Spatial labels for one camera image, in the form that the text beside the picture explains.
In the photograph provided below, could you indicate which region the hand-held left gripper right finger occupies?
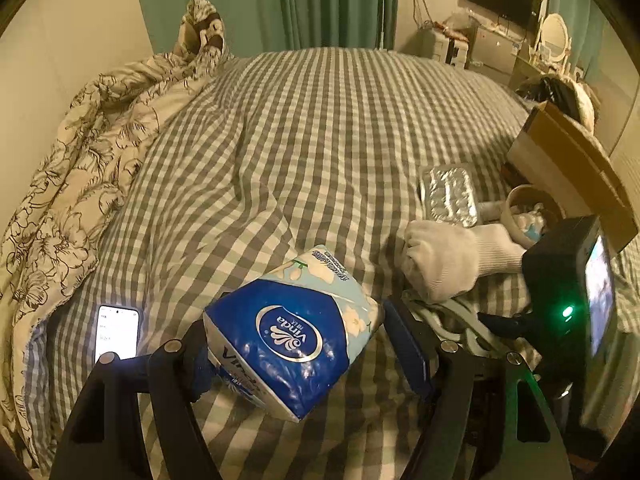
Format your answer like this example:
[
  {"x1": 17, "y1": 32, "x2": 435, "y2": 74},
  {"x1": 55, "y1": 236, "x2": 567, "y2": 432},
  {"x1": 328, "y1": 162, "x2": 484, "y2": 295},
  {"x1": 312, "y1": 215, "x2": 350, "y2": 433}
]
[{"x1": 383, "y1": 299, "x2": 572, "y2": 480}]

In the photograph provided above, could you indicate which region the blue tissue pack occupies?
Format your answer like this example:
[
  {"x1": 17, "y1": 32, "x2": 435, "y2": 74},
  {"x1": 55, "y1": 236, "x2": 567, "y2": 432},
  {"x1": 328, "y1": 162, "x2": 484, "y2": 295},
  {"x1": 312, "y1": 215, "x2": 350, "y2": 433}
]
[{"x1": 202, "y1": 244, "x2": 386, "y2": 422}]

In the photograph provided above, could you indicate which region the round white mirror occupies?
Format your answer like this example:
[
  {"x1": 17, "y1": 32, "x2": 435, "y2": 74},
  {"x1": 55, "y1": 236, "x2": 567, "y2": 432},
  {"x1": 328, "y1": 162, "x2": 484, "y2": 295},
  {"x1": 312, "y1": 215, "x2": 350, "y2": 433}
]
[{"x1": 540, "y1": 13, "x2": 572, "y2": 63}]

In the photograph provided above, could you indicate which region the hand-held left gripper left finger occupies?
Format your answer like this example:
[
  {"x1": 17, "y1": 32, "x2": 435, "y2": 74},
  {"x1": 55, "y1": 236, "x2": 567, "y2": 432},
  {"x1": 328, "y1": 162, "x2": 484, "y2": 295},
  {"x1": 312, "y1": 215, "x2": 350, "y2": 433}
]
[{"x1": 50, "y1": 317, "x2": 223, "y2": 480}]

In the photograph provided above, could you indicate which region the grey checked bed sheet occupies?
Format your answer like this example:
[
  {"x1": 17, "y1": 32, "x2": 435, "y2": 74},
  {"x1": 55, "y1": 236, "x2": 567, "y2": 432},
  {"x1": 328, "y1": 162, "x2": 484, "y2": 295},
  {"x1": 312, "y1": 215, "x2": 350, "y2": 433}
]
[{"x1": 20, "y1": 47, "x2": 640, "y2": 480}]

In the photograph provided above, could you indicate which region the floral quilt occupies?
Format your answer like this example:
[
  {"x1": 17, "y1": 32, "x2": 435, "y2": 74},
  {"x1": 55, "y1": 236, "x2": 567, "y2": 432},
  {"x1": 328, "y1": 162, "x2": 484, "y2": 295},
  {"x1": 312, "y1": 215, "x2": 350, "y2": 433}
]
[{"x1": 0, "y1": 40, "x2": 236, "y2": 466}]

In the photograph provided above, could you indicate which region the smartphone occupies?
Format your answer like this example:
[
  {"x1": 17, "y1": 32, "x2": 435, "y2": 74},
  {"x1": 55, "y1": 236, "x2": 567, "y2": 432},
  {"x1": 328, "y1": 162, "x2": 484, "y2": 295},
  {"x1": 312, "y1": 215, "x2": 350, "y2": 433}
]
[{"x1": 94, "y1": 304, "x2": 144, "y2": 365}]

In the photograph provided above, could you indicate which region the brown plush toy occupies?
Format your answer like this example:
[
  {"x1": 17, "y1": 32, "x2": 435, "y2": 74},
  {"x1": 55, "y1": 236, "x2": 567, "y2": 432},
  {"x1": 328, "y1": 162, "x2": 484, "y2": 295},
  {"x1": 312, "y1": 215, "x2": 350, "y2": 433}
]
[{"x1": 173, "y1": 0, "x2": 227, "y2": 58}]

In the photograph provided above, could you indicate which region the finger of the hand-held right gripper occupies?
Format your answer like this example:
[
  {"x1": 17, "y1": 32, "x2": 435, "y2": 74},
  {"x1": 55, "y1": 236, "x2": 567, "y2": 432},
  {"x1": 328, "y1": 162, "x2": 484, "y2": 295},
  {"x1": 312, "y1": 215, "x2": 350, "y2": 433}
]
[{"x1": 476, "y1": 311, "x2": 534, "y2": 342}]

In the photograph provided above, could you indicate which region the foil tray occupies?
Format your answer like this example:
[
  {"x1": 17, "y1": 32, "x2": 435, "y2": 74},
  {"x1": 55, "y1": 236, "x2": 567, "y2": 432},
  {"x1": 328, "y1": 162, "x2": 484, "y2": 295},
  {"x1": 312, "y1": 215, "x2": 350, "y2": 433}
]
[{"x1": 419, "y1": 162, "x2": 480, "y2": 230}]

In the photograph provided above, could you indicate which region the white sock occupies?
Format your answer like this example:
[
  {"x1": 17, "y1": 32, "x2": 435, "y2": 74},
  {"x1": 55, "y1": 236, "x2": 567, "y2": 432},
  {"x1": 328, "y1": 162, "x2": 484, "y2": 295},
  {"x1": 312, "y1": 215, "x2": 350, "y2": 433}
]
[{"x1": 403, "y1": 221, "x2": 528, "y2": 303}]

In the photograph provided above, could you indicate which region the white cabinet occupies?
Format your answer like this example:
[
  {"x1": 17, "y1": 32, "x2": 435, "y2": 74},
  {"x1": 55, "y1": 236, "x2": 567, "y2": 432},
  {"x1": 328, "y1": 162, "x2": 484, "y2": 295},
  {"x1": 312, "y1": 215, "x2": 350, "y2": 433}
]
[{"x1": 429, "y1": 25, "x2": 531, "y2": 81}]

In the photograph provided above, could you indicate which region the green curtain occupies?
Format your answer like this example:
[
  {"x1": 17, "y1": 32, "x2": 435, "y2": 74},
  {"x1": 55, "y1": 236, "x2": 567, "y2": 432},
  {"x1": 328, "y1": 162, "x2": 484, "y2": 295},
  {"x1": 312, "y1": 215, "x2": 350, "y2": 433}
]
[{"x1": 131, "y1": 0, "x2": 402, "y2": 56}]

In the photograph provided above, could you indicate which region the grey cable bundle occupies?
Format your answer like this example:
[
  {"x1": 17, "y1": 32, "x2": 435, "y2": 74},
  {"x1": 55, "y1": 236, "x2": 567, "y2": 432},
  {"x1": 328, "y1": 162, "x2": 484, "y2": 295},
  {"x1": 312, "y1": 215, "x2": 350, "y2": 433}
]
[{"x1": 399, "y1": 287, "x2": 507, "y2": 361}]

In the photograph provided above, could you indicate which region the paper bowl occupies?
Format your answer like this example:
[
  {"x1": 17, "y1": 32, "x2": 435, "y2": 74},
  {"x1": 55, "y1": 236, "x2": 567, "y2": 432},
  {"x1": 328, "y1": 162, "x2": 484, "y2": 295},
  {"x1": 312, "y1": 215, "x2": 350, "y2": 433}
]
[{"x1": 504, "y1": 184, "x2": 565, "y2": 250}]

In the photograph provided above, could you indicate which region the cardboard box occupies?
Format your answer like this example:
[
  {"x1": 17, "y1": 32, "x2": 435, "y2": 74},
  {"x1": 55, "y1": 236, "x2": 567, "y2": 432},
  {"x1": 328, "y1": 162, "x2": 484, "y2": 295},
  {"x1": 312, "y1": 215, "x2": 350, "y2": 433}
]
[{"x1": 506, "y1": 101, "x2": 640, "y2": 255}]

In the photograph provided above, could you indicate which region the dark clothes pile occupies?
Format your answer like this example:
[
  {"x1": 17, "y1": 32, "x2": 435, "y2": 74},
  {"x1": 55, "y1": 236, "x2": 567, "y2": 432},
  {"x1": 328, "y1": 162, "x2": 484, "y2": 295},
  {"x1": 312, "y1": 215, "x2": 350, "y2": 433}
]
[{"x1": 515, "y1": 74, "x2": 600, "y2": 133}]

